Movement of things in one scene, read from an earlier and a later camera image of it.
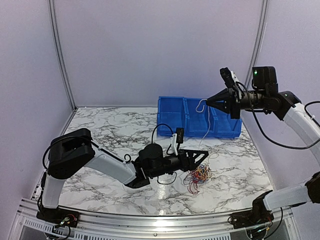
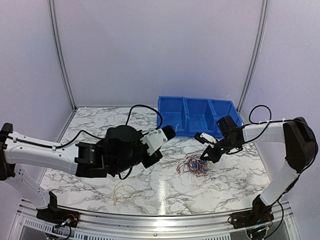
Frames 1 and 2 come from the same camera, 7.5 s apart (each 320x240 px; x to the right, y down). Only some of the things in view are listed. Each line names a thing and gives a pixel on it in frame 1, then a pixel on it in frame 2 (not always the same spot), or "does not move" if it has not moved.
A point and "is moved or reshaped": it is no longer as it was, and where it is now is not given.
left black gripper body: (164, 169) to (124, 165)
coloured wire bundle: (200, 174) is moved or reshaped
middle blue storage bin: (199, 119) does not move
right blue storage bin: (222, 125) does not move
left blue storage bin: (172, 111) does not move
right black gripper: (232, 103) to (213, 156)
